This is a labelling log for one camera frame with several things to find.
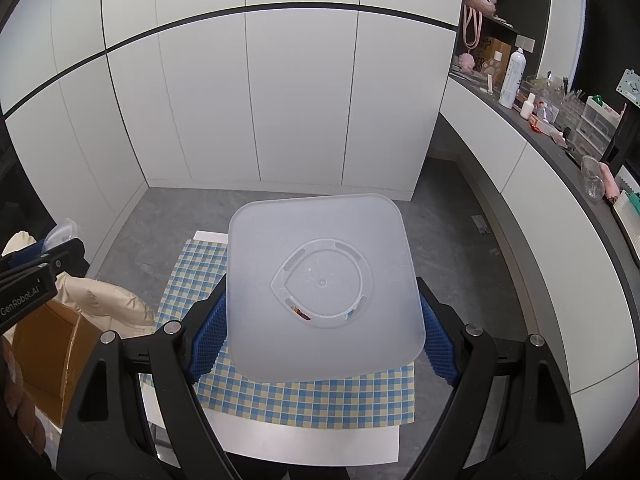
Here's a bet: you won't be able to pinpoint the pale blue translucent case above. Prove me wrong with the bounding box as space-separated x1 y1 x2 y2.
45 219 78 251

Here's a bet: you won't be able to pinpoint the white sideboard with dark top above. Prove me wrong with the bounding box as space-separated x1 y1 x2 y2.
415 72 640 461

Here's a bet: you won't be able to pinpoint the blue yellow checked tablecloth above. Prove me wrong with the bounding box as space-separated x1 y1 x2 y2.
137 239 417 431

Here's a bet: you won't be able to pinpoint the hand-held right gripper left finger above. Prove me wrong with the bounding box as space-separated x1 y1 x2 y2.
56 275 236 480

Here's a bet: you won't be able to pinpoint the clear acrylic organizer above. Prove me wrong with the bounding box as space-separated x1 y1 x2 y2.
525 74 571 111

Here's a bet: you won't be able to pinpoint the white tall cabinets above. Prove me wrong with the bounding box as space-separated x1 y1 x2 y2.
0 0 466 201

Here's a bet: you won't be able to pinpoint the brown cardboard box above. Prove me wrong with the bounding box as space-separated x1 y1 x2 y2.
12 302 108 426

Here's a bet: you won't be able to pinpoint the white drawer organizer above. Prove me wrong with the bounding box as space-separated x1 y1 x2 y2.
575 95 623 143

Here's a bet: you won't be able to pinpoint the brown box with paw print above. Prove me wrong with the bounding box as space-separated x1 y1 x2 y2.
475 35 513 83

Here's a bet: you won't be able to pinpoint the clear drinking glass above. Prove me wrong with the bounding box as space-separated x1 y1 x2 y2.
580 155 607 202

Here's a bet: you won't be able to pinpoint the person's left hand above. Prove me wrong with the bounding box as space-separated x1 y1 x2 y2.
0 332 48 466

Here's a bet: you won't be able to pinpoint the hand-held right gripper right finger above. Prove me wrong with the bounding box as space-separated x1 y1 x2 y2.
407 277 587 480

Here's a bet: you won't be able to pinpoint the white spray bottle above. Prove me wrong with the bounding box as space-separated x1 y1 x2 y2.
498 47 527 110

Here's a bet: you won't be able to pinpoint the grey metal plate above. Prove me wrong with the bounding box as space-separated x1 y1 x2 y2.
616 69 640 108

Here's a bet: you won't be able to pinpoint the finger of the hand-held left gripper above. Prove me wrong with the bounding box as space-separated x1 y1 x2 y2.
0 240 48 272
0 239 87 286

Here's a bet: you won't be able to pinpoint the green white tray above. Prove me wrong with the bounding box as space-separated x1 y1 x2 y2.
611 190 640 261

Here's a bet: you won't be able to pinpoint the cream padded chair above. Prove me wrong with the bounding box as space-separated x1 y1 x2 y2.
2 230 157 333

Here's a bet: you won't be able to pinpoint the translucent square plastic container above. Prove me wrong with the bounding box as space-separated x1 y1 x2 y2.
227 192 427 383

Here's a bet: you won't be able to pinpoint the pink bag straps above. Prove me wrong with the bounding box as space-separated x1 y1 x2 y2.
462 5 483 53

